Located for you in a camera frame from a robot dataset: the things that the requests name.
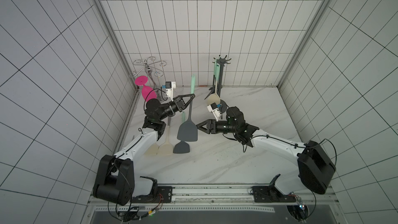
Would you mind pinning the dark grey utensil rack stand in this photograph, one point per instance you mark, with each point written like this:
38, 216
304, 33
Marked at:
222, 62

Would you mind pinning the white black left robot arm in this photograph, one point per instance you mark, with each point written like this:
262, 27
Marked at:
116, 181

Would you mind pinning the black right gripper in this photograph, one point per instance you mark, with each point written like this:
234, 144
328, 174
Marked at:
211, 126

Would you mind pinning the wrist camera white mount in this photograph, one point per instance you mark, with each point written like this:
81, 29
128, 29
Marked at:
169, 88
215, 109

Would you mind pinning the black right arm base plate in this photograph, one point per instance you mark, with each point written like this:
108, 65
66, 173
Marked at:
269, 194

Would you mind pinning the pink plastic wine glass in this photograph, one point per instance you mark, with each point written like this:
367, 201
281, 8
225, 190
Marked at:
148, 93

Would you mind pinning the cream spatula grey handle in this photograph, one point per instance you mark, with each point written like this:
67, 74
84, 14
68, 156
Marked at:
166, 148

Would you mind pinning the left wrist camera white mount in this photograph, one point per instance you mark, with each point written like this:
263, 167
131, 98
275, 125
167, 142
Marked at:
169, 88

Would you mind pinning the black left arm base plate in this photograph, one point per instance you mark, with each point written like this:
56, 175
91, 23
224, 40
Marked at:
158, 193

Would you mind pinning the aluminium mounting rail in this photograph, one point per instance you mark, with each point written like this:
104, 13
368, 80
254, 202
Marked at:
233, 194

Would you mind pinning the cream turner mint handle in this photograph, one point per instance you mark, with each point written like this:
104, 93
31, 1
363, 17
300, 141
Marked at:
214, 97

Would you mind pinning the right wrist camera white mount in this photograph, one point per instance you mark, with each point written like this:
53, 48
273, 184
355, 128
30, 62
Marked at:
215, 109

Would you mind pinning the cream spatula mint handle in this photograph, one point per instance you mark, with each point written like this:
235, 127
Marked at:
152, 150

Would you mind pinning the chrome wine glass rack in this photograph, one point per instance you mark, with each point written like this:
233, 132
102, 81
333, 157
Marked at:
150, 71

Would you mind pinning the electronics board with green led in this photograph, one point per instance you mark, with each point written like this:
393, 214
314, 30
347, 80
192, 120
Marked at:
133, 213

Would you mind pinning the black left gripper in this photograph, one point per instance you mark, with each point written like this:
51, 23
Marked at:
180, 102

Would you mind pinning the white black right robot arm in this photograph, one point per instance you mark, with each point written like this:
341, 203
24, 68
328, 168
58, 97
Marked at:
314, 168

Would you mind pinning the grey spatula mint handle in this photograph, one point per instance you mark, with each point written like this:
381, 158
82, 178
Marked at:
182, 147
188, 131

